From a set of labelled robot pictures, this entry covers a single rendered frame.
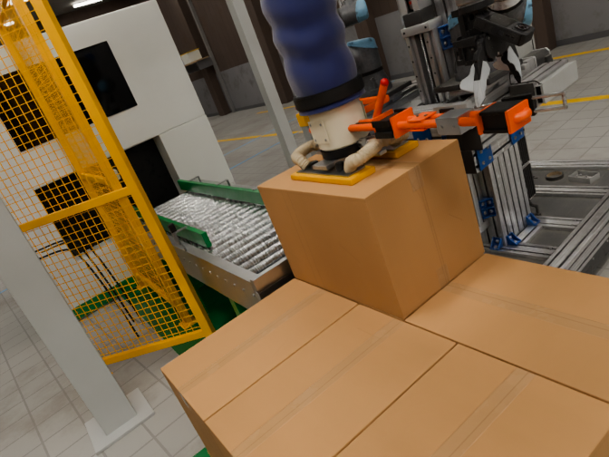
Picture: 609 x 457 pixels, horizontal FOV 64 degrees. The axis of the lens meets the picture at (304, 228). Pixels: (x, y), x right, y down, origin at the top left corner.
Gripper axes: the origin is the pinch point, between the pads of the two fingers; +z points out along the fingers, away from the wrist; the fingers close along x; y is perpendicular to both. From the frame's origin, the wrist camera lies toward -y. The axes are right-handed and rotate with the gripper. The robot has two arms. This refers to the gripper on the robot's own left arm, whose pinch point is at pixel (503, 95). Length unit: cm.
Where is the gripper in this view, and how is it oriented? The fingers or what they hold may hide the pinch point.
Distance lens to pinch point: 117.3
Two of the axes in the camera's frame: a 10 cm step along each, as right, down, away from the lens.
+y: -5.4, -1.4, 8.3
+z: 3.4, 8.7, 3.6
